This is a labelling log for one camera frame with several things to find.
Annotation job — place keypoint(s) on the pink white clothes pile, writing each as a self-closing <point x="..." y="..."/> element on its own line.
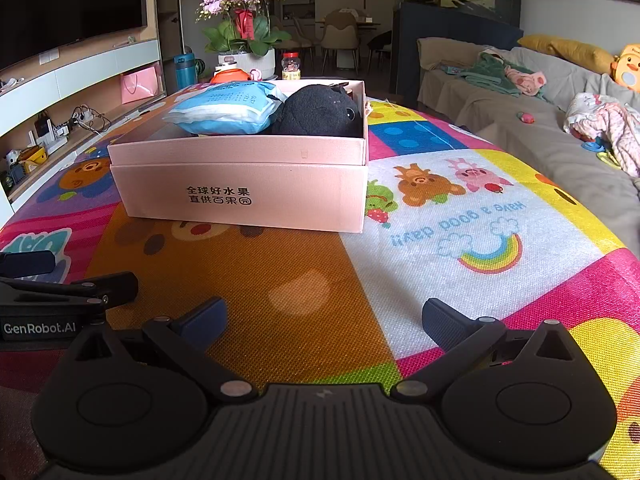
<point x="605" y="122"/>

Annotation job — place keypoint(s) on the green cloth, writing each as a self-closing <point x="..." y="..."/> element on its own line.
<point x="487" y="75"/>

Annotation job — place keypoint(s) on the grey sofa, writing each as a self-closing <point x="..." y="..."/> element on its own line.
<point x="525" y="150"/>

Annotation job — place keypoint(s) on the white wooden shelf unit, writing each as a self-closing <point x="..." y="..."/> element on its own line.
<point x="85" y="72"/>

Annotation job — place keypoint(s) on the blue water bottle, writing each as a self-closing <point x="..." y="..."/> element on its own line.
<point x="184" y="72"/>

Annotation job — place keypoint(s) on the small pink toy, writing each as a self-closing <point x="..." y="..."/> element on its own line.
<point x="526" y="118"/>

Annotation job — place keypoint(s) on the clear jar with red lid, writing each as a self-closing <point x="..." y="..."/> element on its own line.
<point x="290" y="67"/>

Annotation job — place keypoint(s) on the pink pig print cloth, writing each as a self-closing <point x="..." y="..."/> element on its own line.
<point x="525" y="81"/>

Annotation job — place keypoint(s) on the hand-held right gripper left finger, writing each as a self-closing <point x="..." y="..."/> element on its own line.
<point x="205" y="317"/>

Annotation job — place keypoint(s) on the colourful cartoon table mat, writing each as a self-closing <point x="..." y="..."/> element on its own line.
<point x="425" y="260"/>

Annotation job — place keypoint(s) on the yellow chick plush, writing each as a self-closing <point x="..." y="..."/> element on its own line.
<point x="627" y="67"/>

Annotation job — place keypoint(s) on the blue wet wipes pack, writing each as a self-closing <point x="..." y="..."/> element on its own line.
<point x="225" y="107"/>

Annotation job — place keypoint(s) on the pink orchid in white pot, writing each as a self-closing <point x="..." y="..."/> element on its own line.
<point x="245" y="30"/>

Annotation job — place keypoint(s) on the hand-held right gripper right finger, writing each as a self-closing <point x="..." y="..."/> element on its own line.
<point x="442" y="320"/>

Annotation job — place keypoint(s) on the pink paper bag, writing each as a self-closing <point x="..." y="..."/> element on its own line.
<point x="141" y="85"/>

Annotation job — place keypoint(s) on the black television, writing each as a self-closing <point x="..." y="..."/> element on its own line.
<point x="65" y="5"/>

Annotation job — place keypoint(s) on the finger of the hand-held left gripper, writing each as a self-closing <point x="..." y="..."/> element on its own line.
<point x="25" y="262"/>
<point x="75" y="292"/>

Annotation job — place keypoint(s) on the dark dining chair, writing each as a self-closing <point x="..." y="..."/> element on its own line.
<point x="380" y="47"/>

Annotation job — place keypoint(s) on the beige dining chair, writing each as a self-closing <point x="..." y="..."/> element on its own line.
<point x="339" y="35"/>

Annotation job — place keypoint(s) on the yellow cushion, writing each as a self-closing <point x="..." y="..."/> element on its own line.
<point x="565" y="52"/>

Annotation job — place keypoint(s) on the pink cardboard box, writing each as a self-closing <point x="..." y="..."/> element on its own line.
<point x="240" y="180"/>

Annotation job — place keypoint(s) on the watermelon print ball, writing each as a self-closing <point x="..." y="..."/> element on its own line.
<point x="200" y="65"/>

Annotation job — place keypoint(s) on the black plush toy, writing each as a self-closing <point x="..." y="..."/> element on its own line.
<point x="315" y="112"/>

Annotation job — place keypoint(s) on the white router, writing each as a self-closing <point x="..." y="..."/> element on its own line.
<point x="47" y="132"/>

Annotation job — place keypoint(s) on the dark cabinet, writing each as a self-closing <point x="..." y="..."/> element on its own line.
<point x="440" y="30"/>

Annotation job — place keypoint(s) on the orange lidded bowl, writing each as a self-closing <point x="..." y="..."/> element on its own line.
<point x="230" y="76"/>

